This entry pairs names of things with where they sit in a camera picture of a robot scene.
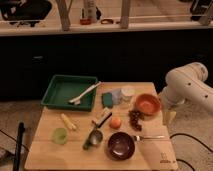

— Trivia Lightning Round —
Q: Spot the yellow corn cob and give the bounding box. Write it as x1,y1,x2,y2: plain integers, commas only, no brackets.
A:
61,113,77,131

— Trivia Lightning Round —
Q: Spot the white brush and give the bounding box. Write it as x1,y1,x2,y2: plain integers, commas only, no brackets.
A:
68,82,101,105

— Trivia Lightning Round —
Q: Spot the silver fork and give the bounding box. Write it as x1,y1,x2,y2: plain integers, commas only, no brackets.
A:
132,135,165,141

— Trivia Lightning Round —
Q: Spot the green plastic cup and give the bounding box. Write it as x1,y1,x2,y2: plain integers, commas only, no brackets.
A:
52,128,67,145

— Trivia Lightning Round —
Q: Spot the green sponge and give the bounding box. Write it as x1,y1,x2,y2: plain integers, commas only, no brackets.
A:
102,93,113,108

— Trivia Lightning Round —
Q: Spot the green handled metal scoop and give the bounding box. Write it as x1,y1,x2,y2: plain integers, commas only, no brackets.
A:
83,130,103,150

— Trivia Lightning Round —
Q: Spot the dark purple bowl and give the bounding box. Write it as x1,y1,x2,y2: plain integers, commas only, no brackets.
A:
107,132,135,160

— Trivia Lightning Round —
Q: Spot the clear plastic container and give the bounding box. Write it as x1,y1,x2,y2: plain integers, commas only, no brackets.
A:
111,85,135,105

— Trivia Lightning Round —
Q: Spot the black cable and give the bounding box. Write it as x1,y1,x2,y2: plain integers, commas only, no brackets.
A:
169,132,213,171

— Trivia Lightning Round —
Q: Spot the green plastic tray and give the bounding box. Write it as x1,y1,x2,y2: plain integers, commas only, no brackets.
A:
41,75,98,111

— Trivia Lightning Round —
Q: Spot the orange bowl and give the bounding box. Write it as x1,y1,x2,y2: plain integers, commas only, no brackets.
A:
134,94,161,116

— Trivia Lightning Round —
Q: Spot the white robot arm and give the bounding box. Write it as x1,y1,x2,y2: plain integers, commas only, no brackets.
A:
159,62,213,125

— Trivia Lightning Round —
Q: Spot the bunch of dark grapes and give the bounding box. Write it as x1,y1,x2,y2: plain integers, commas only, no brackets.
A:
129,110,144,131

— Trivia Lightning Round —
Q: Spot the black pole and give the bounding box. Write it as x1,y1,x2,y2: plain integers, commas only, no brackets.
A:
13,122,25,171

